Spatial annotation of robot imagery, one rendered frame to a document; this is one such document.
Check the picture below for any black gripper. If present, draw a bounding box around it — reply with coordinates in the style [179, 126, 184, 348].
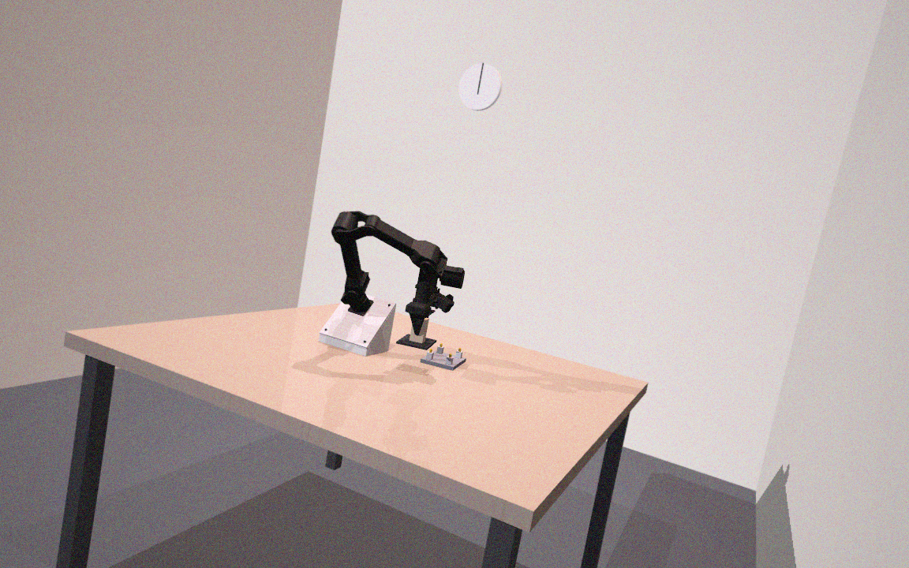
[405, 281, 438, 335]

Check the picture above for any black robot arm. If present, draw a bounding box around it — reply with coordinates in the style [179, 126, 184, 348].
[331, 211, 465, 316]

